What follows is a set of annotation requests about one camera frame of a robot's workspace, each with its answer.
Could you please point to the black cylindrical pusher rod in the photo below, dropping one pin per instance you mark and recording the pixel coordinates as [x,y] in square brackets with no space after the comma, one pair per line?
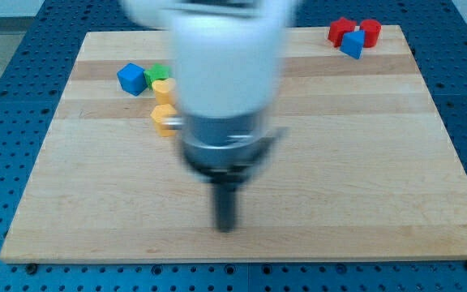
[225,206]

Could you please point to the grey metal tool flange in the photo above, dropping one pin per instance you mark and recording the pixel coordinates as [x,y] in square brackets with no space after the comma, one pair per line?
[225,149]

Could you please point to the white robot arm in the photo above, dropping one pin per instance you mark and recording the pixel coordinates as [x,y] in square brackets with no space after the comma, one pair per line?
[226,59]

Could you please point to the blue cube block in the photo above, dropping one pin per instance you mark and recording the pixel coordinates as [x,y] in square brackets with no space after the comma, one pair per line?
[131,79]

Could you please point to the yellow hexagon block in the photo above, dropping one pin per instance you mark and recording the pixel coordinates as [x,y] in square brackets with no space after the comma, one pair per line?
[158,115]

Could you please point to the yellow heart block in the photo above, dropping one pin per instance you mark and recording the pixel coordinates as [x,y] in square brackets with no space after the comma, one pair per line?
[164,91]

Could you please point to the green star block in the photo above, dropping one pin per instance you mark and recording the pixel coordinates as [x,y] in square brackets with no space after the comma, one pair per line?
[156,72]

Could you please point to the wooden board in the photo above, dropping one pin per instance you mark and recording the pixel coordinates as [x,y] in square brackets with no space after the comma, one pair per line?
[366,170]

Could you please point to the red star block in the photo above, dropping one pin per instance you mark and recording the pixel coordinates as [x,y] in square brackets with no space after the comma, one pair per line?
[338,29]

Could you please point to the blue triangular prism block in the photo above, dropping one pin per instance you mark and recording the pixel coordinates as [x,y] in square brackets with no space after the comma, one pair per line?
[352,43]

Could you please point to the red cylinder block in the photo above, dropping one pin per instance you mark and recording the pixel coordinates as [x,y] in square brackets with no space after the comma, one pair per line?
[372,30]

